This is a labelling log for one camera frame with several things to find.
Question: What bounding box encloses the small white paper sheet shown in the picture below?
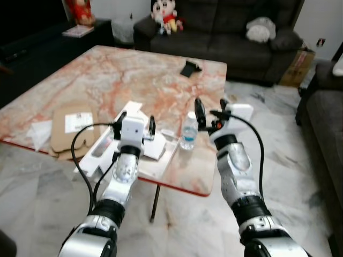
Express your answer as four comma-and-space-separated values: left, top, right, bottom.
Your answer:
115, 100, 144, 117

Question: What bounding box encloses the white square box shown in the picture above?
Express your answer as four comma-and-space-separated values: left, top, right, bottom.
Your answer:
141, 130, 168, 162

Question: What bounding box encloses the clear plastic water bottle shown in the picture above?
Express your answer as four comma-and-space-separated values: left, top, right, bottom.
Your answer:
180, 111, 198, 151

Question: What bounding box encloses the long white flat packaging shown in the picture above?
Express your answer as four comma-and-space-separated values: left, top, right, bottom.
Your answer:
74, 127, 125, 178

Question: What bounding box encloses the small black pouch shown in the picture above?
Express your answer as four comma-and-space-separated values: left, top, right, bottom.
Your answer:
180, 60, 203, 78

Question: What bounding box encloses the brown flattened cardboard with label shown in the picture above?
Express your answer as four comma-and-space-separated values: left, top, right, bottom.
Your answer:
49, 101, 101, 161

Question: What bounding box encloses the dark grey sofa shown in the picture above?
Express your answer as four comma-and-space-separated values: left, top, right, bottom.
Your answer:
133, 0, 305, 85

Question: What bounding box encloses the black metal table leg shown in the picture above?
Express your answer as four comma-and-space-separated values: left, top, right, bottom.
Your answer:
151, 184, 162, 223

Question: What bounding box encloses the clear crumpled plastic bag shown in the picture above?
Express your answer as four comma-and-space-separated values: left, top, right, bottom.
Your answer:
29, 120, 54, 152

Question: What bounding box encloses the brown cardboard box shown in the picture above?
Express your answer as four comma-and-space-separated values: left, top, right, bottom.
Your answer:
279, 49, 316, 88

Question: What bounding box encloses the grey round plush toy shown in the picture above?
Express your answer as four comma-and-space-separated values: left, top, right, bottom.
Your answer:
246, 17, 277, 43

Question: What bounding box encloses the translucent white plastic bag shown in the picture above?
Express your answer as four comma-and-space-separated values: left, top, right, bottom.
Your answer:
112, 13, 136, 44

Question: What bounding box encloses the flat pale book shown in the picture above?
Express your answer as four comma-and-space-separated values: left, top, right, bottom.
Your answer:
61, 25, 96, 39

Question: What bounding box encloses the black low cabinet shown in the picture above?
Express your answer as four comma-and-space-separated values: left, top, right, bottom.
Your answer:
0, 18, 115, 109

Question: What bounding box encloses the dark grey armchair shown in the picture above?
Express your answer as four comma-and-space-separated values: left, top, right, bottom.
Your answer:
296, 58, 343, 255

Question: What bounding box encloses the cartoon boy plush doll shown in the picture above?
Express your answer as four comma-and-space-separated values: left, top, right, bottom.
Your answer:
150, 0, 184, 36

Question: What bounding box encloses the red festive ornament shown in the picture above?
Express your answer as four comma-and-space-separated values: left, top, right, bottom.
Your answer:
64, 0, 96, 27

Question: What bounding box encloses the white plush toy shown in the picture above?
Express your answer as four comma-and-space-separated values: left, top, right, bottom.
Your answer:
332, 56, 343, 77

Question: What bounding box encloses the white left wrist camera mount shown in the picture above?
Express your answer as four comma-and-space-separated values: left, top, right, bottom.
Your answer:
118, 116, 147, 148

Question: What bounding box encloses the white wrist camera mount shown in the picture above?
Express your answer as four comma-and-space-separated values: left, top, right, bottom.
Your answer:
118, 116, 147, 148
224, 103, 254, 130

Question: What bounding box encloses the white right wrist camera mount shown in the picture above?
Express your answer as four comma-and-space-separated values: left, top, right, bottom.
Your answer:
224, 103, 254, 130

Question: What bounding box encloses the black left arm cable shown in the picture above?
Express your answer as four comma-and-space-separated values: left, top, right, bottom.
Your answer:
71, 123, 120, 215

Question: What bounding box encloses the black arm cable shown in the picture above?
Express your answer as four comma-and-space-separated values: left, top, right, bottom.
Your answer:
71, 123, 120, 215
210, 110, 265, 200

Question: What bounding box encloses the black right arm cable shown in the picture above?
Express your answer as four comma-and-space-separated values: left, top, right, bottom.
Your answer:
210, 110, 265, 200

